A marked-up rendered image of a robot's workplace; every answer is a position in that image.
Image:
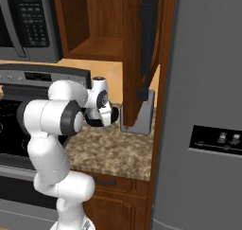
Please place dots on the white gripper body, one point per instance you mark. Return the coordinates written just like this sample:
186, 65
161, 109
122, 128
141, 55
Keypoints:
106, 114

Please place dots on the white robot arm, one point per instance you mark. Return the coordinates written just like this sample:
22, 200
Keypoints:
47, 151

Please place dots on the black bowl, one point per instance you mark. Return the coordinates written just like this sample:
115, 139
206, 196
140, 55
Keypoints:
94, 121

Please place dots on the wooden cabinet door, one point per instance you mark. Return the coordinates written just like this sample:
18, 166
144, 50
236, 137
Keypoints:
130, 50

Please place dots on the grey box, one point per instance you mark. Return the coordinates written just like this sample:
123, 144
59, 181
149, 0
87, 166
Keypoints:
145, 117

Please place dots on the wooden drawer front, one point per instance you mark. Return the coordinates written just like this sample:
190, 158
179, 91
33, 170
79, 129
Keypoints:
126, 182

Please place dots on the black and grey stove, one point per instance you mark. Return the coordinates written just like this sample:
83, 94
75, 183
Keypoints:
38, 76

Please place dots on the wooden base cupboard door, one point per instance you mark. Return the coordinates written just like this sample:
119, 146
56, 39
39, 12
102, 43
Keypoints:
113, 213

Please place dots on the grey fridge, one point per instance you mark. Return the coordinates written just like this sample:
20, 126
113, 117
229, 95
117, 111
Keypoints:
204, 82

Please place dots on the grey microwave oven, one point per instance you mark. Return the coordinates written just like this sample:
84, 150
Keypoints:
34, 19

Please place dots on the grey oven door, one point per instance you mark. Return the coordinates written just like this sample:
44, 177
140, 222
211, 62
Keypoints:
15, 196

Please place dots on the open wooden wall cabinet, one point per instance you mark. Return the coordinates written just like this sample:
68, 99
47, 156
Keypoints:
94, 22

